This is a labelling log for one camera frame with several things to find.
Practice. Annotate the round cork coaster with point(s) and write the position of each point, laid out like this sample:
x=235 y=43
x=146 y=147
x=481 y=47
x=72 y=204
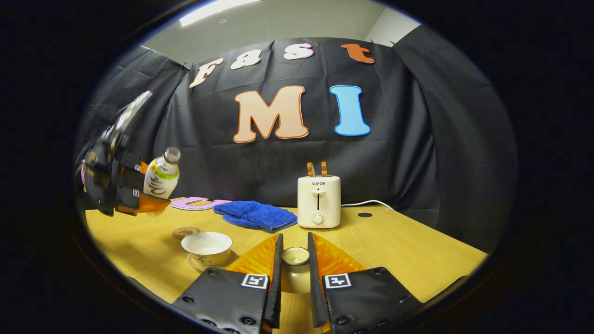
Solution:
x=187 y=232

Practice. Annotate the white ceramic saucer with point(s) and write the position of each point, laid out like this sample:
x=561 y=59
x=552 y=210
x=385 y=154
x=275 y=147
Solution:
x=229 y=259

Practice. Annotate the cream white toaster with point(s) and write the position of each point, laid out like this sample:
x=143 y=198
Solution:
x=319 y=202

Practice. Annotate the purple letter cutout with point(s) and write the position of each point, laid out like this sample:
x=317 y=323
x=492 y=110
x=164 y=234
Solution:
x=195 y=203

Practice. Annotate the brown toast slice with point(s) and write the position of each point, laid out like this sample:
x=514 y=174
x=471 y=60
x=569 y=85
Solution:
x=324 y=169
x=310 y=169

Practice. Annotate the blue folded towel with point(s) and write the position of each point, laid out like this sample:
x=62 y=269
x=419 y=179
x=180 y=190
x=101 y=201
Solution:
x=257 y=215

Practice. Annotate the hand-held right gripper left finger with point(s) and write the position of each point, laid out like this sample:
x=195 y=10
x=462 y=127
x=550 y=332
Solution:
x=277 y=278

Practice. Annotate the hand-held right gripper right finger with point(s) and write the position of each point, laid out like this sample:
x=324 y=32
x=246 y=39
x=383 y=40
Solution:
x=314 y=283

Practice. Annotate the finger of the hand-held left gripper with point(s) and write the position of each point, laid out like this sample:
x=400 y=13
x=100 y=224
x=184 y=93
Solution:
x=148 y=204
x=134 y=166

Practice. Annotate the black backdrop cloth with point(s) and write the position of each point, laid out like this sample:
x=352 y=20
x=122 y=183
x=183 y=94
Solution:
x=408 y=139

